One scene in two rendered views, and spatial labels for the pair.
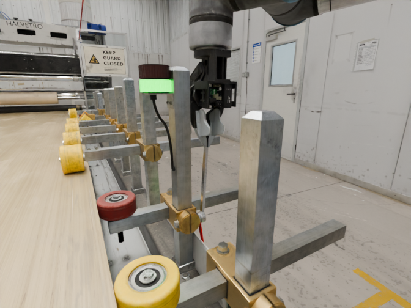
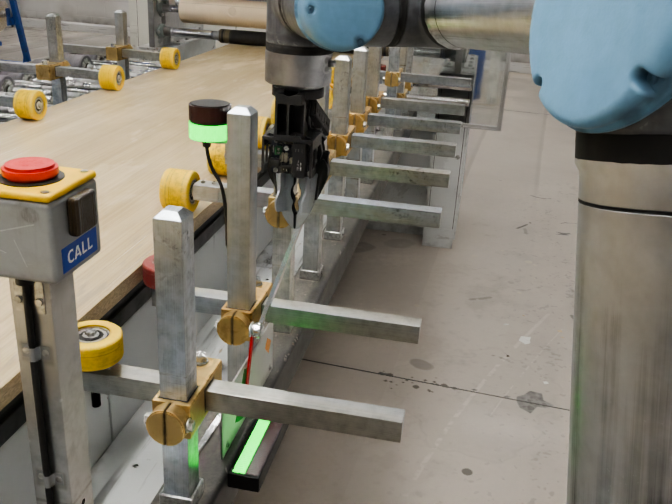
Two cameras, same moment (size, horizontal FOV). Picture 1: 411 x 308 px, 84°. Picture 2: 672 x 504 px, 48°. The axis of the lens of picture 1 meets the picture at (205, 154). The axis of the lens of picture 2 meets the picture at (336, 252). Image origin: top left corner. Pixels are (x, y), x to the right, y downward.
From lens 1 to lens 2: 0.79 m
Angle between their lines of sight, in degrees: 38
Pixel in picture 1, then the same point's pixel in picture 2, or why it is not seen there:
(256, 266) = (165, 367)
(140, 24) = not seen: outside the picture
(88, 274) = not seen: hidden behind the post
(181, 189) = (233, 278)
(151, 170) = (279, 241)
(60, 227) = (89, 271)
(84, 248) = (83, 296)
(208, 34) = (272, 70)
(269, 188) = (171, 288)
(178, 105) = (233, 160)
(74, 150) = (178, 179)
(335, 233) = (371, 422)
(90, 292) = not seen: hidden behind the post
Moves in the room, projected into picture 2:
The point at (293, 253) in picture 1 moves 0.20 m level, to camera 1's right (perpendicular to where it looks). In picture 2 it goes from (274, 406) to (404, 480)
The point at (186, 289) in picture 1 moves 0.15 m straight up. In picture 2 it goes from (130, 371) to (124, 267)
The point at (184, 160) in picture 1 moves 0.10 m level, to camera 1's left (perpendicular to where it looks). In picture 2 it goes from (239, 238) to (194, 220)
